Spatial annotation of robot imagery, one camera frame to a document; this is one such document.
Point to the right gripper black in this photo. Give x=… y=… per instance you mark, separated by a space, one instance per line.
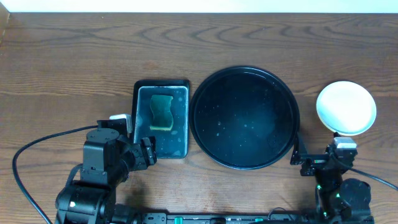
x=315 y=160

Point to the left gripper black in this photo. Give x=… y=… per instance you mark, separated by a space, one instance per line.
x=148 y=150

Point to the green yellow sponge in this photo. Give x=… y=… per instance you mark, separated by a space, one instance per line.
x=160 y=105

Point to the pale green plate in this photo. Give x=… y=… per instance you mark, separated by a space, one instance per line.
x=346 y=108

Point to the round black tray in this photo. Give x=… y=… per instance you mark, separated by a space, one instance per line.
x=244 y=117

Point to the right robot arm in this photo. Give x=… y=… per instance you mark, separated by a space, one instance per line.
x=338 y=200

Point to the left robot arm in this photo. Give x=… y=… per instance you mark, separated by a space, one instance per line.
x=80 y=202

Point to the black rectangular water tray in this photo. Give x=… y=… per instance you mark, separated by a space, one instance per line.
x=171 y=144

